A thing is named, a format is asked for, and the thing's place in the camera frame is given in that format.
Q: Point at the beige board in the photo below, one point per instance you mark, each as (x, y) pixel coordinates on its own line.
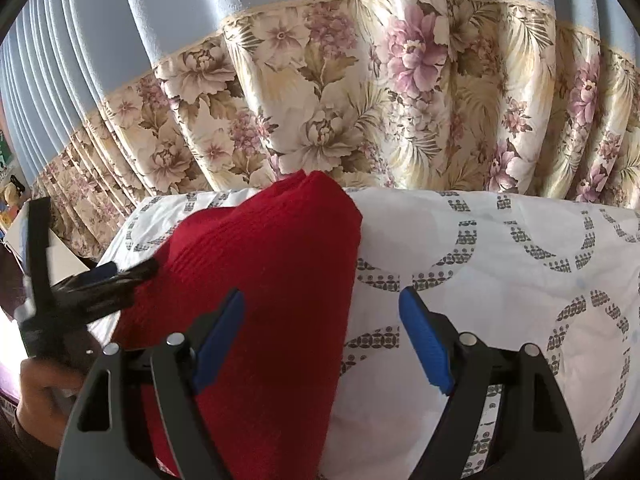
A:
(62, 263)

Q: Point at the blue floral curtain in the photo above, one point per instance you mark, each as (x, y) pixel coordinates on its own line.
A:
(105, 103)

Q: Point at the person's left hand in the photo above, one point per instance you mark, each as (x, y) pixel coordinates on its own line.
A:
(38, 413)

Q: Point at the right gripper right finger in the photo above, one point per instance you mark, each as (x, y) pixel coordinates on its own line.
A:
(505, 416)

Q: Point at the patterned bed sheet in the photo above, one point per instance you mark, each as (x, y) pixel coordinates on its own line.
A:
(510, 269)

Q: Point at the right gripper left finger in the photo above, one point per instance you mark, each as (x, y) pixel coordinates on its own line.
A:
(109, 434)

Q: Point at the red knitted sweater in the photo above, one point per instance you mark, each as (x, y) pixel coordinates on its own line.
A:
(291, 250)

